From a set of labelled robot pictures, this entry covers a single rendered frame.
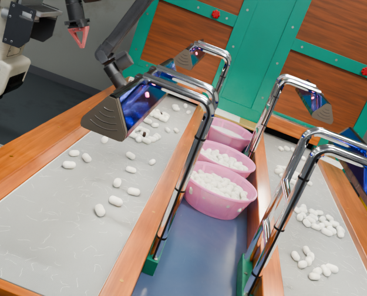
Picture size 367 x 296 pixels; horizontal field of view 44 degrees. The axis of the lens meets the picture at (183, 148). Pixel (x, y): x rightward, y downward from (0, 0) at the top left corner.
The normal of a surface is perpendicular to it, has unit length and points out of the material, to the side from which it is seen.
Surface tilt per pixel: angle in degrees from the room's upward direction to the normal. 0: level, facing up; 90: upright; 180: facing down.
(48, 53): 90
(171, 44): 90
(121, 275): 0
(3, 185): 45
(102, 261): 0
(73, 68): 90
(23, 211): 0
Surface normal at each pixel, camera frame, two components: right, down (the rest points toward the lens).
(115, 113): -0.14, 0.29
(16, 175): 0.90, -0.37
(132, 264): 0.33, -0.89
